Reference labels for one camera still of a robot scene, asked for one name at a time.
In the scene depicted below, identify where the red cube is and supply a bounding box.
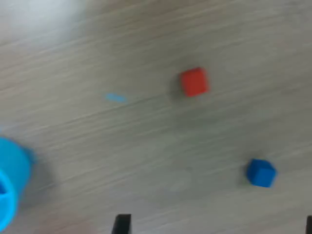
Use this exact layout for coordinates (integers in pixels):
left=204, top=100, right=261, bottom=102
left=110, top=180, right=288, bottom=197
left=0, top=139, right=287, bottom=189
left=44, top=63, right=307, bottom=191
left=179, top=66, right=211, bottom=98

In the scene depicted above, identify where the blue plastic bin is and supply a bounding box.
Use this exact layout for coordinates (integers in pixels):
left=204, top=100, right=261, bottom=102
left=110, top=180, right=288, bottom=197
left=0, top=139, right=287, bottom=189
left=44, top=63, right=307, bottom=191
left=0, top=136, right=36, bottom=234

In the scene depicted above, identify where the small blue tape mark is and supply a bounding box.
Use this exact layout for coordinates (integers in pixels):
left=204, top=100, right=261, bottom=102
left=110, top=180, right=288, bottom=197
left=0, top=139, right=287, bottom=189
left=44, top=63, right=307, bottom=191
left=104, top=92, right=128, bottom=103

